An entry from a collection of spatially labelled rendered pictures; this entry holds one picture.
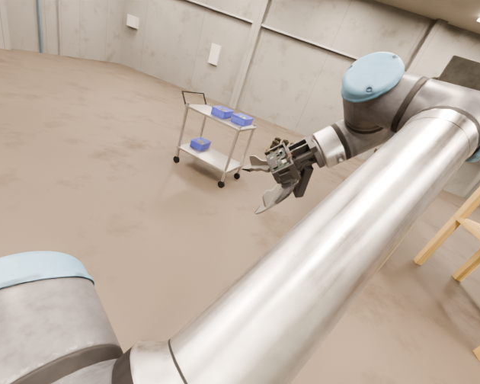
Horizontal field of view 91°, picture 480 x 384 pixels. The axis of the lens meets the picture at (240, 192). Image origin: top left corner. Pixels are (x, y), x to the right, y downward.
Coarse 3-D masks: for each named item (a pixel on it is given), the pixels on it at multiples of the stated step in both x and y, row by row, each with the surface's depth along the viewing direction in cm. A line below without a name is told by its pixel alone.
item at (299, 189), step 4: (304, 168) 57; (308, 168) 57; (312, 168) 57; (304, 172) 57; (308, 172) 57; (300, 176) 59; (304, 176) 58; (308, 176) 58; (300, 180) 60; (304, 180) 59; (308, 180) 60; (296, 184) 63; (300, 184) 61; (304, 184) 61; (296, 188) 63; (300, 188) 62; (304, 188) 62; (296, 192) 63; (300, 192) 63; (304, 192) 64; (296, 196) 64; (300, 196) 65
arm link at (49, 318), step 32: (32, 256) 22; (64, 256) 24; (0, 288) 19; (32, 288) 20; (64, 288) 21; (0, 320) 17; (32, 320) 18; (64, 320) 19; (96, 320) 21; (0, 352) 16; (32, 352) 16; (64, 352) 17; (96, 352) 18
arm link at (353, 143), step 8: (336, 128) 52; (344, 128) 51; (384, 128) 47; (344, 136) 50; (352, 136) 50; (360, 136) 49; (368, 136) 48; (376, 136) 48; (384, 136) 50; (344, 144) 51; (352, 144) 50; (360, 144) 50; (368, 144) 51; (376, 144) 51; (352, 152) 52; (360, 152) 53
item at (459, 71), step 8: (456, 56) 370; (448, 64) 376; (456, 64) 372; (464, 64) 369; (472, 64) 365; (448, 72) 379; (456, 72) 375; (464, 72) 372; (472, 72) 368; (440, 80) 386; (448, 80) 382; (456, 80) 378; (464, 80) 375; (472, 80) 371; (472, 88) 374
